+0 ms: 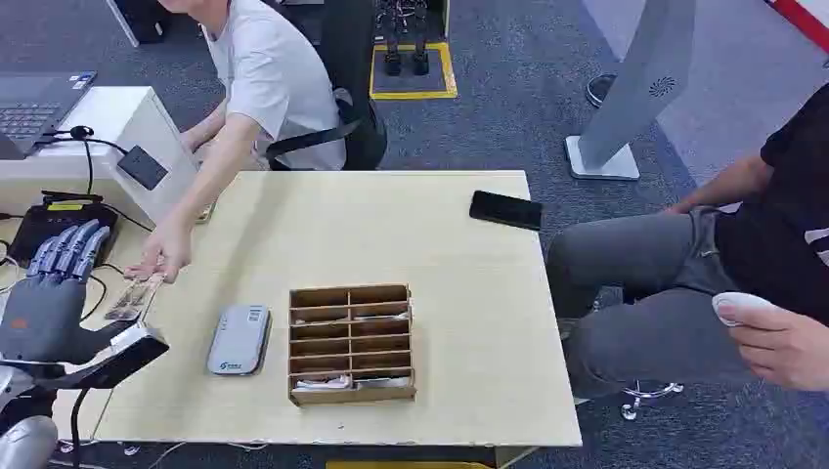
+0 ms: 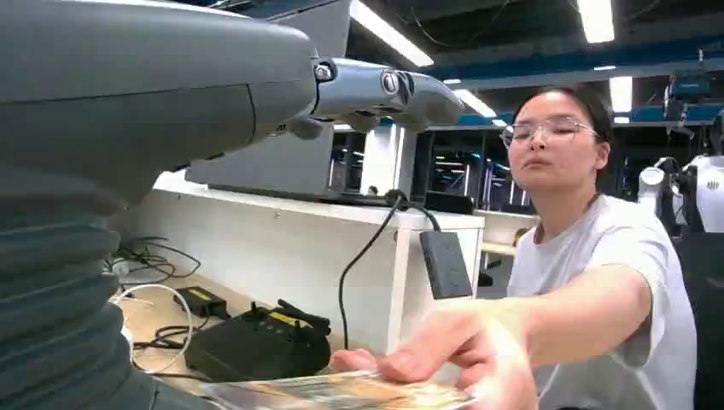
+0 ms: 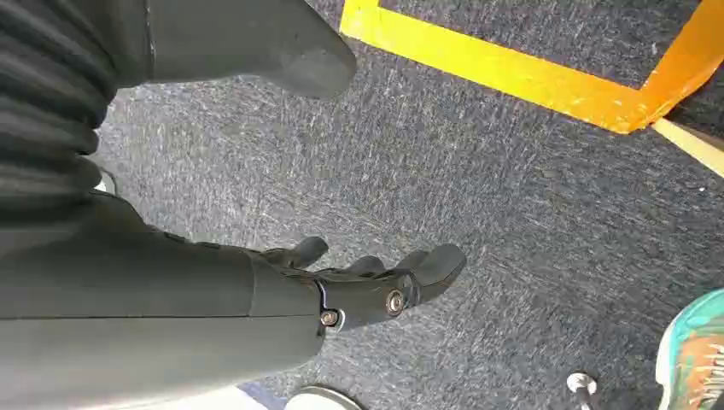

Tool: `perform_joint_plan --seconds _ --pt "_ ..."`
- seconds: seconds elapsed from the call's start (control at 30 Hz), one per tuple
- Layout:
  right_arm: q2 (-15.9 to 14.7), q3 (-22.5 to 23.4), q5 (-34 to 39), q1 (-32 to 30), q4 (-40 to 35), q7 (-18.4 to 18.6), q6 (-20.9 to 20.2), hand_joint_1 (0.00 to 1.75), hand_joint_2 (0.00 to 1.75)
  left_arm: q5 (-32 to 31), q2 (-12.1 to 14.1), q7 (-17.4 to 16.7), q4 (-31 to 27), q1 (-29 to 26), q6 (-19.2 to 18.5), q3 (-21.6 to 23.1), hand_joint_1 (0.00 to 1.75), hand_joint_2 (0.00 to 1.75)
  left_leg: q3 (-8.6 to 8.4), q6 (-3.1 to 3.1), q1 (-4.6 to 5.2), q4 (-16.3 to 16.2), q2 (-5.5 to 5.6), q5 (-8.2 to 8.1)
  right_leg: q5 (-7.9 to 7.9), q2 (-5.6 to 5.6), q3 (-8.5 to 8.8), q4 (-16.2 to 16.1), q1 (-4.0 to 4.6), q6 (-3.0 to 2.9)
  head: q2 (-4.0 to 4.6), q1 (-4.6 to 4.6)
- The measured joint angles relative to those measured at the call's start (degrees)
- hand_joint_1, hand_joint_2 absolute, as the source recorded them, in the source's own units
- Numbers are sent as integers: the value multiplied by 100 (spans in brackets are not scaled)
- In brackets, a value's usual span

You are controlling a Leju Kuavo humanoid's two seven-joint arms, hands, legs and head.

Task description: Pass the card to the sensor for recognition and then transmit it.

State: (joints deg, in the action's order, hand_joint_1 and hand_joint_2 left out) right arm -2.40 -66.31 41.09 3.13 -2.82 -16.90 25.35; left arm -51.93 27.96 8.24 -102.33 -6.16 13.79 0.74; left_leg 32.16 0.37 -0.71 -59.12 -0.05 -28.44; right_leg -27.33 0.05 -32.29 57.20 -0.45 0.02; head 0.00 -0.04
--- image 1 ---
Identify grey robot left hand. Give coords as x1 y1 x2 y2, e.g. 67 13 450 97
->
0 219 141 365

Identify round black base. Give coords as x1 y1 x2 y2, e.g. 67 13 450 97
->
585 72 618 109

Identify grey card reader device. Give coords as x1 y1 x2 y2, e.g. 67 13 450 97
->
206 304 273 377

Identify black square pad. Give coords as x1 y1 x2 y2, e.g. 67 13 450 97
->
116 145 170 192

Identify black robot legs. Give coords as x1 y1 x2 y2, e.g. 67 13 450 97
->
375 0 432 77

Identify grey kiosk stand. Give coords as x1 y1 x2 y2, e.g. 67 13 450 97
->
564 0 698 181

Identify wooden slotted card box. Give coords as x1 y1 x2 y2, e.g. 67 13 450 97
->
287 282 417 408

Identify grey laptop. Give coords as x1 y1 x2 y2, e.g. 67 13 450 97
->
0 70 99 161

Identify black smartphone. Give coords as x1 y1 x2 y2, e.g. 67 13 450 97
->
468 190 545 233

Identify chrome stool base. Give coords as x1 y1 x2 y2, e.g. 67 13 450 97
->
620 380 685 422

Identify black office chair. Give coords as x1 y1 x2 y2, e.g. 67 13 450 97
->
265 0 390 172

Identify person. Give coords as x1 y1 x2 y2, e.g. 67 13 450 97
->
545 82 829 400
122 0 348 286

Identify black desktop printer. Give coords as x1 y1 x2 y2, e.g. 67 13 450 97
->
7 190 120 269

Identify black cabinet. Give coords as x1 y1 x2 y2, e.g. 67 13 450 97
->
107 0 175 48

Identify black power cable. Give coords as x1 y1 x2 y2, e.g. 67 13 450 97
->
77 203 156 323

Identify white oval remote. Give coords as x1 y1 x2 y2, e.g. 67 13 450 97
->
711 291 776 327

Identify person's left hand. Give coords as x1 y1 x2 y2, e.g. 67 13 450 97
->
715 304 829 394
124 223 195 284

